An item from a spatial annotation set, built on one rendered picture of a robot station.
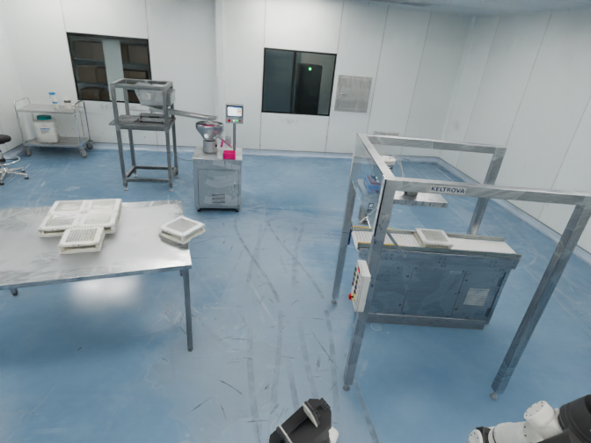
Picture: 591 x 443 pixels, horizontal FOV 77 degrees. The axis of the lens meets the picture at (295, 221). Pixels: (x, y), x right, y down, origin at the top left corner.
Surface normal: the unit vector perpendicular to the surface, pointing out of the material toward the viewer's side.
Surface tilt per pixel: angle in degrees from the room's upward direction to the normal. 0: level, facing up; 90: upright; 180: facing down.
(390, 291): 90
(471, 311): 90
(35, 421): 0
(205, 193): 89
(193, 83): 90
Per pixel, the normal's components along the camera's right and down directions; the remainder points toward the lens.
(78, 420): 0.08, -0.89
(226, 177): 0.14, 0.44
